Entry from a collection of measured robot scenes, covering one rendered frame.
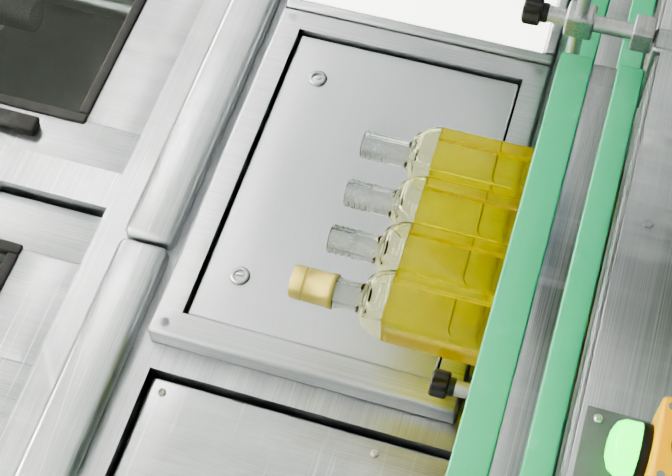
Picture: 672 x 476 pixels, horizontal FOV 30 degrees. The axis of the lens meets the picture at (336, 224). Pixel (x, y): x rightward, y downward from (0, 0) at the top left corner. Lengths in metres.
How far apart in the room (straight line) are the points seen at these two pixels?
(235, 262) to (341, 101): 0.25
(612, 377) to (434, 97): 0.57
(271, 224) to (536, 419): 0.49
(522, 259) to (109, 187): 0.58
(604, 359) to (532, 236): 0.13
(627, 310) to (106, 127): 0.75
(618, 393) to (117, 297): 0.60
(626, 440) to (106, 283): 0.66
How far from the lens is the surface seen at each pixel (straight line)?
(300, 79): 1.52
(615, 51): 1.36
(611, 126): 1.17
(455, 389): 1.23
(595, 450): 1.00
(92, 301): 1.39
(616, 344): 1.04
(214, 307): 1.36
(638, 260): 1.08
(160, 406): 1.36
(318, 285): 1.20
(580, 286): 1.08
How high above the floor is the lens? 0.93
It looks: 10 degrees up
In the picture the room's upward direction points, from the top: 76 degrees counter-clockwise
